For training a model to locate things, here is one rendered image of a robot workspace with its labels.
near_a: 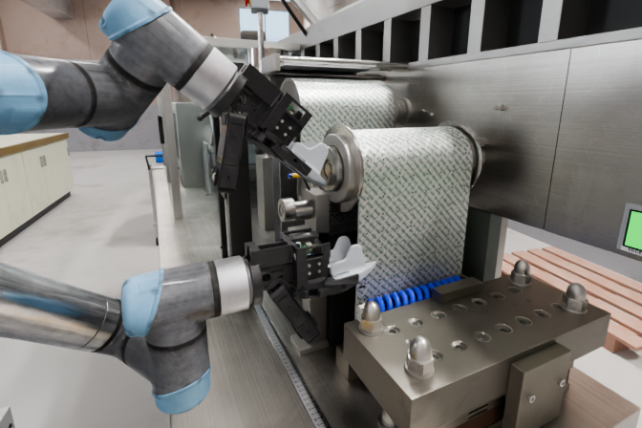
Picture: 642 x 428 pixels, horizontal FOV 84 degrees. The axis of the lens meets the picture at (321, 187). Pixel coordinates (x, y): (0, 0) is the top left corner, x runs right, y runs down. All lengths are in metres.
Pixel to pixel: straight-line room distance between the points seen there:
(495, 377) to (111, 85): 0.60
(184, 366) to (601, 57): 0.72
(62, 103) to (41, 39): 12.01
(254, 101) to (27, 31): 12.12
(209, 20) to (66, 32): 3.72
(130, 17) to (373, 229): 0.43
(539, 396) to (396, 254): 0.27
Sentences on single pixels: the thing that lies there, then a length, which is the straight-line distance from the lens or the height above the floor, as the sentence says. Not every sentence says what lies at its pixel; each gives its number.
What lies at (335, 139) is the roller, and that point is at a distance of 0.58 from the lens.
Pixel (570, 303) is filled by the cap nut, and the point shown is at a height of 1.04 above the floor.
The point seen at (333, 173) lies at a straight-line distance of 0.57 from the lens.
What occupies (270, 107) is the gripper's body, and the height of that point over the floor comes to 1.35.
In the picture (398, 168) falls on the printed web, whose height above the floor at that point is 1.25.
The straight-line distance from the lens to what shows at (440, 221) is 0.67.
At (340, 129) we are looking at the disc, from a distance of 0.58.
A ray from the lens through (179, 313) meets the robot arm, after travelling 0.49.
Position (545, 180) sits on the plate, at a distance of 0.72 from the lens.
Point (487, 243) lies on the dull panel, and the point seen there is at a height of 1.07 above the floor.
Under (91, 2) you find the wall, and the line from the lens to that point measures 12.28.
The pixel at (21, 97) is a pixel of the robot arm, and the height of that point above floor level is 1.36.
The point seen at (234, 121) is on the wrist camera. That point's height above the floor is 1.33.
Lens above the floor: 1.36
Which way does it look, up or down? 13 degrees down
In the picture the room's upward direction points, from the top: straight up
